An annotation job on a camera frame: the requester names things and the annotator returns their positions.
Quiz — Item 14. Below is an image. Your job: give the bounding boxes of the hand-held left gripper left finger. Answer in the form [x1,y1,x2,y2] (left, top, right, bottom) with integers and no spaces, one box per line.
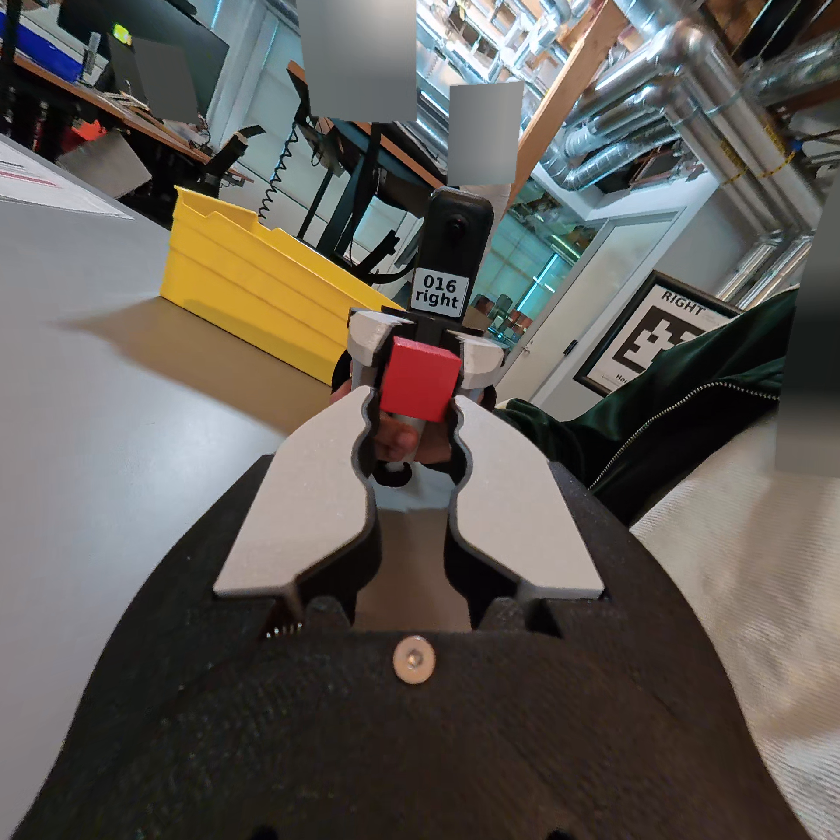
[213,386,384,623]

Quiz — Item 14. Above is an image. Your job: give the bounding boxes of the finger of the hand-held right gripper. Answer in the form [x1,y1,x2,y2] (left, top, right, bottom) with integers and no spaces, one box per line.
[346,308,408,398]
[455,331,508,409]

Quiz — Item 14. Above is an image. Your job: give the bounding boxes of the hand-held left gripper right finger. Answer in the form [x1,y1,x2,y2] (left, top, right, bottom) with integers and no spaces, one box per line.
[446,394,606,621]

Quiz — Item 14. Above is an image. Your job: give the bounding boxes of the red cube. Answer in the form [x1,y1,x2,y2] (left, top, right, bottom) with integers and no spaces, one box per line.
[381,336,462,422]

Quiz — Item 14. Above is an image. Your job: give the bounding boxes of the yellow plastic bin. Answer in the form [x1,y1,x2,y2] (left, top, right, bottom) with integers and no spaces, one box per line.
[161,185,404,388]

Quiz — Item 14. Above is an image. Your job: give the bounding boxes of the person's right forearm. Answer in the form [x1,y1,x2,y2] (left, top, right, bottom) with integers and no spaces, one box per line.
[495,289,798,526]

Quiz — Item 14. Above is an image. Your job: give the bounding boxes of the person's right hand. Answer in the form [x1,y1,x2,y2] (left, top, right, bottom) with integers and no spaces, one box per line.
[330,382,455,466]

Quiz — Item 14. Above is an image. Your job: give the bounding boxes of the black standing desk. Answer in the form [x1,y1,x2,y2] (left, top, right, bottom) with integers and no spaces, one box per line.
[287,60,454,277]

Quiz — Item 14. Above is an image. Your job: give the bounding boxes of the white door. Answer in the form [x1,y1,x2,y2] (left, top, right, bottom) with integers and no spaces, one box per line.
[528,210,686,404]

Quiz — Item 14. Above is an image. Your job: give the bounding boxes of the framed marker poster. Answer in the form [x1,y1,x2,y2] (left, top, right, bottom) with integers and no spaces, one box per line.
[573,269,746,398]

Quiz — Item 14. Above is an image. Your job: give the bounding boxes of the black office chair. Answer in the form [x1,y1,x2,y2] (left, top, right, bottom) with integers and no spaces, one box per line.
[197,123,266,198]

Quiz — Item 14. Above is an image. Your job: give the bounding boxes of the person's cream trousers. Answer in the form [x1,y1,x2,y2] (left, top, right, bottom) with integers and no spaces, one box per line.
[630,413,840,840]

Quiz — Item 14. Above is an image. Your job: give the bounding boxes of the long wooden office desk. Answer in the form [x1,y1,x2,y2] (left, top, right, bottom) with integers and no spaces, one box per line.
[0,49,253,185]

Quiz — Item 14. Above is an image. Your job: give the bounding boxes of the bundle of silver ducts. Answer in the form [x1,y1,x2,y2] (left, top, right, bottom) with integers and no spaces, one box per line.
[525,0,840,306]

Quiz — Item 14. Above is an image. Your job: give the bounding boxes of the grey cardboard panel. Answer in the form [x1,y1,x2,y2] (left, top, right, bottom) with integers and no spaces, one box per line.
[56,134,153,200]

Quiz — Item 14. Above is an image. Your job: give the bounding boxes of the printed paper sheet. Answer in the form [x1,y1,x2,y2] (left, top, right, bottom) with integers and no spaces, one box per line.
[0,140,135,217]

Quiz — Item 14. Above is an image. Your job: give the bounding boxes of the black computer monitor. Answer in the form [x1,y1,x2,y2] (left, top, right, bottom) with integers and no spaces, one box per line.
[56,0,231,126]

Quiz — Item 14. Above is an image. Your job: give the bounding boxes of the blue storage crate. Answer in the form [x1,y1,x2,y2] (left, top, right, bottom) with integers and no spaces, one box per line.
[0,12,86,63]

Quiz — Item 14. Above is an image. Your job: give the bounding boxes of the coiled black cable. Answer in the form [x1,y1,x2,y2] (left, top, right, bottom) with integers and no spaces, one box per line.
[258,125,299,221]

